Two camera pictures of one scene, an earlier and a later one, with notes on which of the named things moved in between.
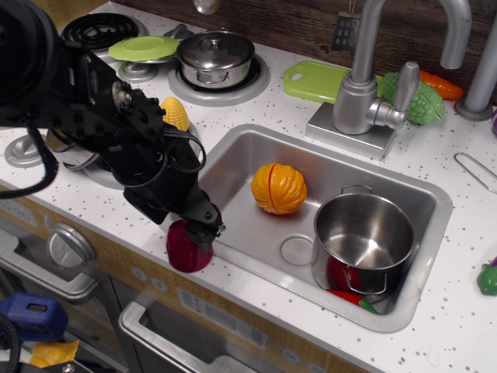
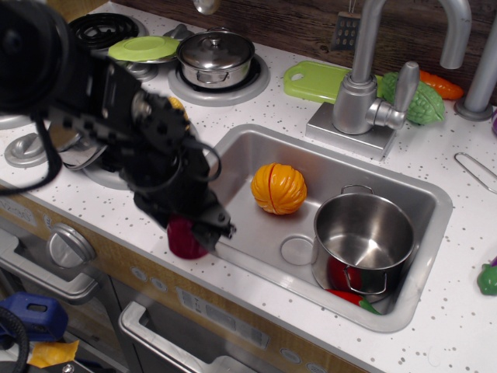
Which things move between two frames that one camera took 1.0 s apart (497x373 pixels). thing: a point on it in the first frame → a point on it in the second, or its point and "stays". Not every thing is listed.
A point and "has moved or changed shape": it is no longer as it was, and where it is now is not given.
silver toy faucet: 359,122 stays
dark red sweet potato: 184,252 has moved or changed shape
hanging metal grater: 345,31 stays
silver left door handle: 81,289 stays
